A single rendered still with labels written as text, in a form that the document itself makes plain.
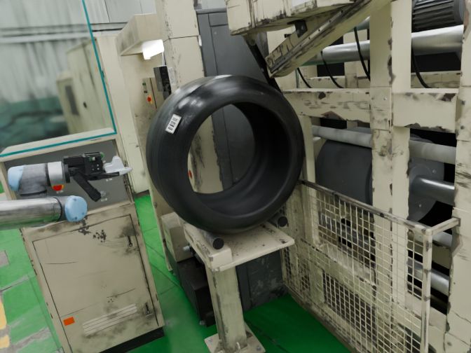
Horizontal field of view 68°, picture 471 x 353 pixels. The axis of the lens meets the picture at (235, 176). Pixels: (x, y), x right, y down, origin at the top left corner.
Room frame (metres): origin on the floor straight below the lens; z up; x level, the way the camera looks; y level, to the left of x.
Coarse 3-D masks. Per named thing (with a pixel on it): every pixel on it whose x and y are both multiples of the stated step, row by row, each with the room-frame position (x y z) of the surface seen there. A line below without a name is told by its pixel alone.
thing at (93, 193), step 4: (72, 176) 1.10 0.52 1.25; (76, 176) 1.09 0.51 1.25; (80, 176) 1.09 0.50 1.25; (76, 180) 1.09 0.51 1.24; (80, 180) 1.09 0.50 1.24; (84, 180) 1.10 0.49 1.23; (80, 184) 1.09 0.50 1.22; (84, 184) 1.10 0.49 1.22; (88, 184) 1.10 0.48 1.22; (84, 188) 1.09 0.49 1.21; (88, 188) 1.10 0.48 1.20; (92, 188) 1.10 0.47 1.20; (88, 192) 1.10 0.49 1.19; (92, 192) 1.10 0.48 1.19; (96, 192) 1.11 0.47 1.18; (92, 196) 1.10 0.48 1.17; (96, 196) 1.10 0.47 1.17; (100, 196) 1.11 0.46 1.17; (96, 200) 1.10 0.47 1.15
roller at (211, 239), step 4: (200, 232) 1.28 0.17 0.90; (204, 232) 1.25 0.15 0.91; (208, 232) 1.22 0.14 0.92; (204, 236) 1.24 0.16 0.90; (208, 236) 1.20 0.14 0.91; (212, 236) 1.18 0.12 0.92; (216, 236) 1.18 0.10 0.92; (208, 240) 1.19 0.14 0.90; (212, 240) 1.16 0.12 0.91; (216, 240) 1.15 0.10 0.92; (220, 240) 1.16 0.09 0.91; (212, 244) 1.15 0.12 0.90; (216, 244) 1.15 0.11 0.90; (220, 244) 1.16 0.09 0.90; (216, 248) 1.15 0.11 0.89; (220, 248) 1.15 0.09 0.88
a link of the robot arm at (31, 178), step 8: (16, 168) 1.04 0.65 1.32; (24, 168) 1.04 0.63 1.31; (32, 168) 1.05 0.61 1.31; (40, 168) 1.05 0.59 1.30; (8, 176) 1.02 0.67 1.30; (16, 176) 1.02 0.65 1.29; (24, 176) 1.03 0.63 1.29; (32, 176) 1.03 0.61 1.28; (40, 176) 1.04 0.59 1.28; (48, 176) 1.05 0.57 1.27; (16, 184) 1.02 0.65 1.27; (24, 184) 1.02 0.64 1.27; (32, 184) 1.03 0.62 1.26; (40, 184) 1.04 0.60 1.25; (48, 184) 1.05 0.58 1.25; (24, 192) 1.02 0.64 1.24; (32, 192) 1.02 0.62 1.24
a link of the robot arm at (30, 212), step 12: (0, 204) 0.81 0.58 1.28; (12, 204) 0.84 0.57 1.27; (24, 204) 0.86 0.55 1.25; (36, 204) 0.89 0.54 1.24; (48, 204) 0.92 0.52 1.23; (60, 204) 0.95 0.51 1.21; (72, 204) 0.96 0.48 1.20; (84, 204) 1.00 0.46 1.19; (0, 216) 0.79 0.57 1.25; (12, 216) 0.81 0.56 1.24; (24, 216) 0.84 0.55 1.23; (36, 216) 0.87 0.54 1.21; (48, 216) 0.90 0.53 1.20; (60, 216) 0.94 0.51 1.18; (72, 216) 0.95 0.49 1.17; (0, 228) 0.79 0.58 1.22; (12, 228) 0.82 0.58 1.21
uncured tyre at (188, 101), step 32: (192, 96) 1.18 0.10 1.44; (224, 96) 1.19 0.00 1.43; (256, 96) 1.23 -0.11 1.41; (160, 128) 1.18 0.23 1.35; (192, 128) 1.14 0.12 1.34; (256, 128) 1.54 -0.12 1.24; (288, 128) 1.27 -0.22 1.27; (160, 160) 1.13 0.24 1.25; (256, 160) 1.54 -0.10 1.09; (288, 160) 1.42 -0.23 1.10; (160, 192) 1.21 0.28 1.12; (192, 192) 1.12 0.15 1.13; (224, 192) 1.47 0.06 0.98; (256, 192) 1.48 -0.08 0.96; (288, 192) 1.27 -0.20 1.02; (192, 224) 1.16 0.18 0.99; (224, 224) 1.16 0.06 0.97; (256, 224) 1.22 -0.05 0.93
